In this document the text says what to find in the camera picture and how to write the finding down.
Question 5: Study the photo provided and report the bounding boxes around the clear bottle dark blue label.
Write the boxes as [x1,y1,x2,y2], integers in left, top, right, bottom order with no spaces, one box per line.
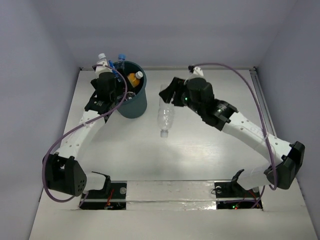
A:
[96,53,116,77]

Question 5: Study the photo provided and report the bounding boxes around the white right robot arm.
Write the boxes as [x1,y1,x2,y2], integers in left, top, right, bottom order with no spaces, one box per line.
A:
[159,77,305,196]

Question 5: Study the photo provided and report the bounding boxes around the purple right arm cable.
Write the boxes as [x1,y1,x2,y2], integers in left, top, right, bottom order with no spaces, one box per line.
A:
[188,62,278,210]

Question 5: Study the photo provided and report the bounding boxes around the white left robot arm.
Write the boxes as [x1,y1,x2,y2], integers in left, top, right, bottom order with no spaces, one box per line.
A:
[42,64,128,203]

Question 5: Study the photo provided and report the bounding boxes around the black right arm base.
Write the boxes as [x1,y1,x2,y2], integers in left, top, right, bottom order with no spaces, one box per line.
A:
[211,169,263,210]

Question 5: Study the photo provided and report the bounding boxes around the clear bottle blue cap label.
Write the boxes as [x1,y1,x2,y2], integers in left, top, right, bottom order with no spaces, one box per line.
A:
[115,53,126,72]

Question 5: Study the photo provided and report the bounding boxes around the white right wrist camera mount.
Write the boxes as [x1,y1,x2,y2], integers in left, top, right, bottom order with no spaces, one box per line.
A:
[187,65,204,80]

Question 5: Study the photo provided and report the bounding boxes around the orange juice bottle white cap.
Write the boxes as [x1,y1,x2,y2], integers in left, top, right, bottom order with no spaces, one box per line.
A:
[127,71,144,88]

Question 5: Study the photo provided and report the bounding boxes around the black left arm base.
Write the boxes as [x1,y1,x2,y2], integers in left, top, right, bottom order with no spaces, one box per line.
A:
[79,181,127,210]

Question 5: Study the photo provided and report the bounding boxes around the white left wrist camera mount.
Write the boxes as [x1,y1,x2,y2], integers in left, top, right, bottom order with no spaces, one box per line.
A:
[92,63,113,78]

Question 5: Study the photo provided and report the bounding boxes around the aluminium rail right edge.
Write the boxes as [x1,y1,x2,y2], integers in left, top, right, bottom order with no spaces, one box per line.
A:
[249,67,277,136]

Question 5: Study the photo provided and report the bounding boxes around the silver foil tape strip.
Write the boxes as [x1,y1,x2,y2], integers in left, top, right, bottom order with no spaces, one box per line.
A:
[125,180,217,211]

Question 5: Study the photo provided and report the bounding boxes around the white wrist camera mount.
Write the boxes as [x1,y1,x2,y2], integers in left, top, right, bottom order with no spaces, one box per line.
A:
[92,63,113,78]
[187,65,204,80]

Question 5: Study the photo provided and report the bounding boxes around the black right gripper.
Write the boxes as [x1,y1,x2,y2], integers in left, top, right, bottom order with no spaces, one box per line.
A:
[160,76,204,116]

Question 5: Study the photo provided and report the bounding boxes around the dark green plastic bin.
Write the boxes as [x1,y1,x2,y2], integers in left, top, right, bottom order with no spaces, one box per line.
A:
[117,60,147,119]

